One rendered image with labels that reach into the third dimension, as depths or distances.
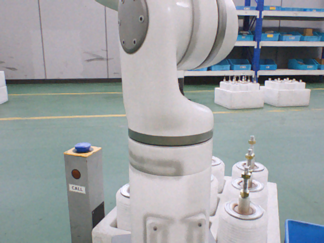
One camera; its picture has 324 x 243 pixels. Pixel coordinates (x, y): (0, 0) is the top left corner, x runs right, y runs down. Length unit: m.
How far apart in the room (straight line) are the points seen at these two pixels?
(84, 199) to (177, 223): 0.49
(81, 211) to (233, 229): 0.40
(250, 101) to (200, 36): 2.84
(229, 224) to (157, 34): 0.43
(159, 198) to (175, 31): 0.16
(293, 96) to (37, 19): 4.64
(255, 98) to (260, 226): 2.59
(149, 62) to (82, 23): 5.62
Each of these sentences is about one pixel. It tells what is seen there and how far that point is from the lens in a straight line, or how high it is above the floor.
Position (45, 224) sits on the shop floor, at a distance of 1.07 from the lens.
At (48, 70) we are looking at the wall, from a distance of 5.97.
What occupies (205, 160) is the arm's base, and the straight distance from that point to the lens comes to 0.29.
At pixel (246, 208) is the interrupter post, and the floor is 0.26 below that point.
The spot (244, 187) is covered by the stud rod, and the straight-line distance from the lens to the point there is 0.59.
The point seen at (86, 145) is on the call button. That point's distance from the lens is 0.74.
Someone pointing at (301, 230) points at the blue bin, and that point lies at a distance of 0.89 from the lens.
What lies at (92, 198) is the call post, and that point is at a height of 0.19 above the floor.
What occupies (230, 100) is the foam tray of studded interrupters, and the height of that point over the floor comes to 0.09.
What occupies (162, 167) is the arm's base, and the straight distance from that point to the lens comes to 0.27.
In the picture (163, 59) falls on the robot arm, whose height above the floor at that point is 0.55.
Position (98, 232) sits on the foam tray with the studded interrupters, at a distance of 0.67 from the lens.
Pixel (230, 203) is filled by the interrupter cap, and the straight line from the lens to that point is 0.62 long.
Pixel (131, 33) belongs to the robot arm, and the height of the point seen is 0.57.
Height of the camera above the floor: 0.56
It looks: 14 degrees down
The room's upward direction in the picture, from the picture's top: straight up
